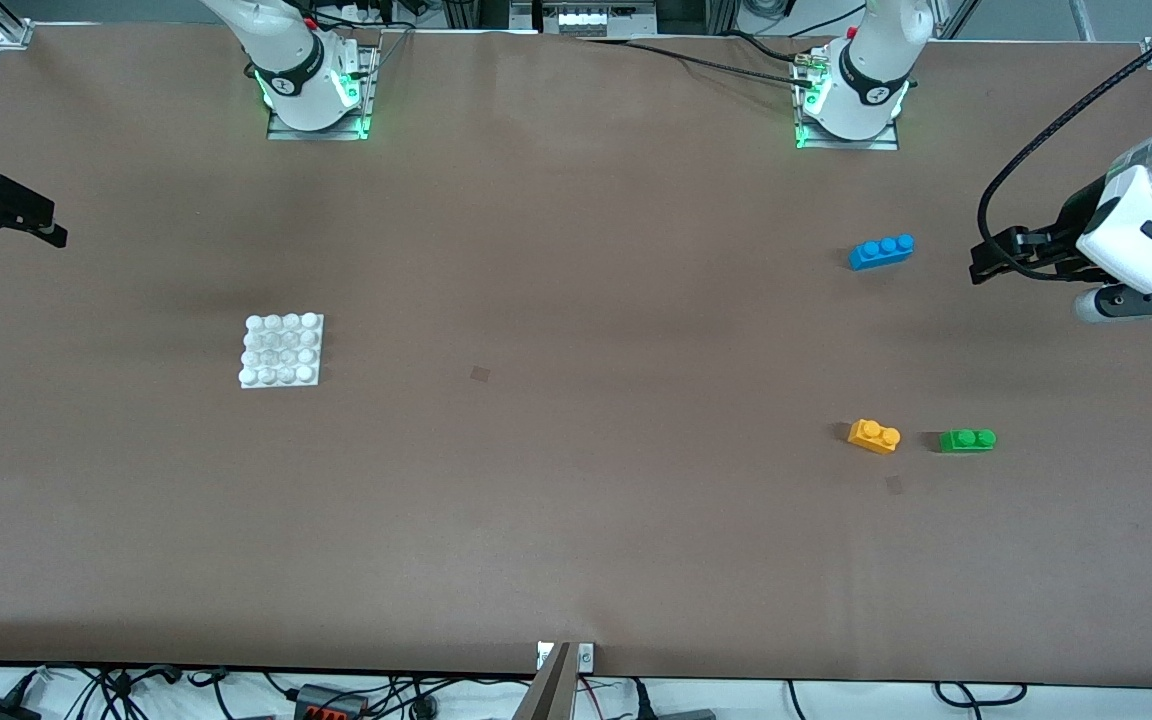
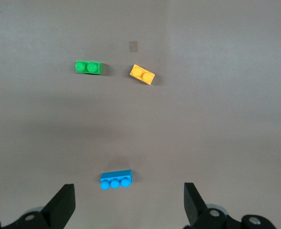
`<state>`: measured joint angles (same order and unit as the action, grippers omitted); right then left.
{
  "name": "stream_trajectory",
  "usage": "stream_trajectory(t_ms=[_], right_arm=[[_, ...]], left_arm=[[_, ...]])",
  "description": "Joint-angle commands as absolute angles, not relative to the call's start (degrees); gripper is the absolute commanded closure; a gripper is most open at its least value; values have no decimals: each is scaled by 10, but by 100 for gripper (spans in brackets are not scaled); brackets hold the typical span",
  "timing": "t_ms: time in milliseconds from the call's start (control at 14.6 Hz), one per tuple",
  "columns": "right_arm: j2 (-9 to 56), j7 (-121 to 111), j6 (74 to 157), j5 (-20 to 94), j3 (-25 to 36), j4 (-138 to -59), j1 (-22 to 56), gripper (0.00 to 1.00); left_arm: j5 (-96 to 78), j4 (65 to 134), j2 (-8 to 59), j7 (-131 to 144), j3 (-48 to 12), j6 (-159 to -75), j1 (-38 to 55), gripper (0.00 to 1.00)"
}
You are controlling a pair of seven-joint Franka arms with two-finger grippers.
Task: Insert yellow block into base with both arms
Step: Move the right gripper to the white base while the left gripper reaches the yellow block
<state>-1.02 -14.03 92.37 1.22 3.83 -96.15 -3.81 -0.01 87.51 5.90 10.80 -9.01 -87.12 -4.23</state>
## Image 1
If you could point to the white studded base plate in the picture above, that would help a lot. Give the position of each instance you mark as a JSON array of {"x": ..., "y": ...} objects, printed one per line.
[{"x": 282, "y": 350}]

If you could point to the white power strip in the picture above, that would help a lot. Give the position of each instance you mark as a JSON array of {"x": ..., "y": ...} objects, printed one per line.
[{"x": 586, "y": 18}]

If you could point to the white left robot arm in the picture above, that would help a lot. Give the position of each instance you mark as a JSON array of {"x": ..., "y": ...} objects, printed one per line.
[{"x": 871, "y": 60}]

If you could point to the yellow toy block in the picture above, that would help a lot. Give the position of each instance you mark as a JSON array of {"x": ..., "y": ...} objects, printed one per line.
[{"x": 874, "y": 437}]

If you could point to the black and red connector box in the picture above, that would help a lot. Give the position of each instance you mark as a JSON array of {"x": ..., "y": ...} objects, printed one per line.
[{"x": 331, "y": 703}]

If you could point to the green toy block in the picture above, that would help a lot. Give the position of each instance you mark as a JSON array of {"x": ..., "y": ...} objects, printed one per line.
[{"x": 967, "y": 441}]

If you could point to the white pole bracket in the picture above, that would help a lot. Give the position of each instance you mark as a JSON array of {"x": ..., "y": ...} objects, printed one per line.
[{"x": 585, "y": 657}]

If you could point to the grey camera pole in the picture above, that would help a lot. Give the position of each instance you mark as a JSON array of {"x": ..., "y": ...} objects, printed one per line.
[{"x": 548, "y": 690}]

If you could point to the blue toy block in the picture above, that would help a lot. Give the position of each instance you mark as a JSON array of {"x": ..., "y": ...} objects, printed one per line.
[{"x": 881, "y": 252}]

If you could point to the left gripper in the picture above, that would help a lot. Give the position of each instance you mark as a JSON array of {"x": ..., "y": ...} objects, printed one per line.
[{"x": 1076, "y": 224}]

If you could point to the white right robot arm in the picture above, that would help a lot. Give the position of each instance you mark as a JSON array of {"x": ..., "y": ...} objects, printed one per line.
[{"x": 286, "y": 60}]

